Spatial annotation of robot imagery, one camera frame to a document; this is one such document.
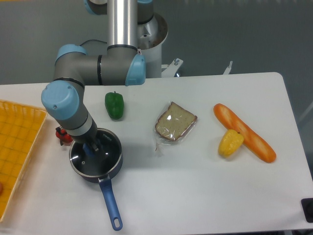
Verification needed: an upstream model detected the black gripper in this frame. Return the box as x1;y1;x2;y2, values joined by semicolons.
72;121;104;153

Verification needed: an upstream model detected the blue saucepan with handle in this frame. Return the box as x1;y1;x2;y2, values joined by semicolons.
69;128;123;231

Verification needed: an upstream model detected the glass lid blue knob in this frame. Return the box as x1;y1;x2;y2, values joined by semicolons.
69;128;123;179

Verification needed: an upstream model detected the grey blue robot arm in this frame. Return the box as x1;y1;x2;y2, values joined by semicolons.
41;0;154;152

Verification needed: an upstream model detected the red bell pepper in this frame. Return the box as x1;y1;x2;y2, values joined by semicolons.
55;126;73;146

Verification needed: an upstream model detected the green bell pepper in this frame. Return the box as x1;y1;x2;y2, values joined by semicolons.
105;92;124;120

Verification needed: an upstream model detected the yellow woven basket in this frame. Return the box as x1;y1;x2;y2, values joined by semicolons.
0;100;47;222

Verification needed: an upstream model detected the wrapped brown bread slice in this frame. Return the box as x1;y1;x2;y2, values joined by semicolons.
154;101;198;152

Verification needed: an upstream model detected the yellow bell pepper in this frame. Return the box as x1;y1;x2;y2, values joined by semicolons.
218;129;244;158

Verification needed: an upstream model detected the orange baguette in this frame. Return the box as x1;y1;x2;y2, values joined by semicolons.
213;103;276;163

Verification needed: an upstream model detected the black device at table edge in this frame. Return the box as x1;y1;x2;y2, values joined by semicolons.
301;198;313;223

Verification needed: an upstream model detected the black cable on floor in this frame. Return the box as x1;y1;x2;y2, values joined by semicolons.
79;39;108;47

